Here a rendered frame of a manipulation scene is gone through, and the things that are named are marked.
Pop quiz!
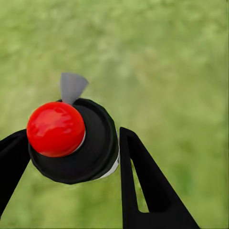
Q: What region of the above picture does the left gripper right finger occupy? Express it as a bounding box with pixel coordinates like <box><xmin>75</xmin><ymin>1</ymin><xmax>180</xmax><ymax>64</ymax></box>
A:
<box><xmin>119</xmin><ymin>127</ymin><xmax>200</xmax><ymax>229</ymax></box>

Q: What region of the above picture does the pesticide atomizer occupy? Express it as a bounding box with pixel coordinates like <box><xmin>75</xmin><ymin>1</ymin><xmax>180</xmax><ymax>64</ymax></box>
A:
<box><xmin>27</xmin><ymin>72</ymin><xmax>120</xmax><ymax>185</ymax></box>

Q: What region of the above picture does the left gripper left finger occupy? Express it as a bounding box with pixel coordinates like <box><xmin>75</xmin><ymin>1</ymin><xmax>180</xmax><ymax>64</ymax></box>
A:
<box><xmin>0</xmin><ymin>129</ymin><xmax>30</xmax><ymax>216</ymax></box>

